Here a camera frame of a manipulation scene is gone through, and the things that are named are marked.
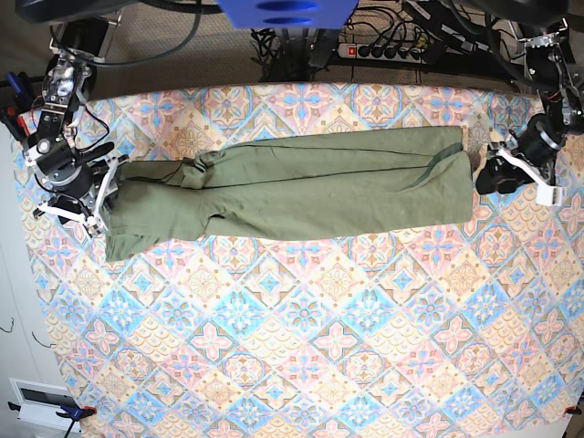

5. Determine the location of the colourful patterned tablecloth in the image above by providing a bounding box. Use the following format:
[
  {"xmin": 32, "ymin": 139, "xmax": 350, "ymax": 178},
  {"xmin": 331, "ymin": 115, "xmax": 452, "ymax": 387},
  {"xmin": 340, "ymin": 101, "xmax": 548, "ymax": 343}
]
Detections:
[{"xmin": 10, "ymin": 81, "xmax": 584, "ymax": 438}]

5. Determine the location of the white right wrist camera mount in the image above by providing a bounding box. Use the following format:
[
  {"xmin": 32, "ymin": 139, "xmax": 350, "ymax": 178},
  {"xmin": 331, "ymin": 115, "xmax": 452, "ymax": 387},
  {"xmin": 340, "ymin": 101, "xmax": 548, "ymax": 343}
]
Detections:
[{"xmin": 33, "ymin": 155, "xmax": 129, "ymax": 237}]

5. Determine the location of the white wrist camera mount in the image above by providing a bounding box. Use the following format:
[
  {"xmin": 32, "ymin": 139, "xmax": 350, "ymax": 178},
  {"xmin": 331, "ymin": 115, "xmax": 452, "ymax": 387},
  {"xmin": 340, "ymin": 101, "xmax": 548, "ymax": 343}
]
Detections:
[
  {"xmin": 487, "ymin": 146, "xmax": 565, "ymax": 207},
  {"xmin": 33, "ymin": 155, "xmax": 129, "ymax": 237}
]

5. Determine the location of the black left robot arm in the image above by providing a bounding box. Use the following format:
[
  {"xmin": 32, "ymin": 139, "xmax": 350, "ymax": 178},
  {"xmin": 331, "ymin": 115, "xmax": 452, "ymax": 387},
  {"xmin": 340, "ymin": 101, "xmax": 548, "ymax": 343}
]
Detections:
[{"xmin": 475, "ymin": 16, "xmax": 583, "ymax": 206}]

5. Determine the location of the blue orange clamp lower left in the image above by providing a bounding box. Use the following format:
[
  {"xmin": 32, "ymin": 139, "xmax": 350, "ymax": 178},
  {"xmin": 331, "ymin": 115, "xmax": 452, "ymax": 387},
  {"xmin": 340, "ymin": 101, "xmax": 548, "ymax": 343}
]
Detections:
[{"xmin": 7, "ymin": 401, "xmax": 97, "ymax": 437}]

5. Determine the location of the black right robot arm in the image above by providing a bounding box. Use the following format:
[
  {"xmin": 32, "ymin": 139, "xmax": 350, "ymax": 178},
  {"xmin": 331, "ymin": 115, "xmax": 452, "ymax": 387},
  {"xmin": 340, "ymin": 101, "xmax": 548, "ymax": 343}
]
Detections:
[{"xmin": 23, "ymin": 16, "xmax": 119, "ymax": 222}]

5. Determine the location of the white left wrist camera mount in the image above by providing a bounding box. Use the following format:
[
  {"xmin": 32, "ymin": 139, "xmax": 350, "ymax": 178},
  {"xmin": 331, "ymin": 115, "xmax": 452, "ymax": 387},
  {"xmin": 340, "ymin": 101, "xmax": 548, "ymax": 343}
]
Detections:
[{"xmin": 487, "ymin": 146, "xmax": 565, "ymax": 207}]

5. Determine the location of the white wall outlet box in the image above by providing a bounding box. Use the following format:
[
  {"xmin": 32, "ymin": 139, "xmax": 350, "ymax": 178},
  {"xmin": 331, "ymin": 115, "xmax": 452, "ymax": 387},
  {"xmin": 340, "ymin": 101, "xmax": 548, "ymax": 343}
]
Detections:
[{"xmin": 9, "ymin": 378, "xmax": 75, "ymax": 432}]

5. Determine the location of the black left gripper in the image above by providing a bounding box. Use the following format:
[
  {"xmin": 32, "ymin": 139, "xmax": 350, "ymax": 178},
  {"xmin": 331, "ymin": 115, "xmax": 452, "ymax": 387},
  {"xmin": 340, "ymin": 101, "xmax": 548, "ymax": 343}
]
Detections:
[{"xmin": 475, "ymin": 154, "xmax": 532, "ymax": 195}]

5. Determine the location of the white power strip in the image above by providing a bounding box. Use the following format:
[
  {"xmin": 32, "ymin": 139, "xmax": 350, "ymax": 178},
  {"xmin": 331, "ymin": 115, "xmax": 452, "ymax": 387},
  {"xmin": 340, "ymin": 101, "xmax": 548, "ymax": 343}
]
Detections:
[{"xmin": 337, "ymin": 43, "xmax": 422, "ymax": 63}]

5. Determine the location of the olive green t-shirt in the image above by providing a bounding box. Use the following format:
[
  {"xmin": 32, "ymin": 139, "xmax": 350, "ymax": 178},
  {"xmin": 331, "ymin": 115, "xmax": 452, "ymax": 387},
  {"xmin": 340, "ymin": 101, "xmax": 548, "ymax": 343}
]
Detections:
[{"xmin": 105, "ymin": 127, "xmax": 474, "ymax": 262}]

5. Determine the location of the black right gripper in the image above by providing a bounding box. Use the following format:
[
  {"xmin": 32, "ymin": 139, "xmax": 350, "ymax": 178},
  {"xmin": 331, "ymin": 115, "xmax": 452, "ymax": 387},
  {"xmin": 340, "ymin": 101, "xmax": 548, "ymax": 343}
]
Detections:
[{"xmin": 84, "ymin": 163, "xmax": 120, "ymax": 214}]

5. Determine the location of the orange clamp lower right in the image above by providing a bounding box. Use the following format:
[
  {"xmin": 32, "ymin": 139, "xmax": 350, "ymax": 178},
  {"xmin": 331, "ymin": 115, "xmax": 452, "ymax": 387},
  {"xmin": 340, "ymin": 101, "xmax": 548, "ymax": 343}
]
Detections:
[{"xmin": 564, "ymin": 406, "xmax": 583, "ymax": 416}]

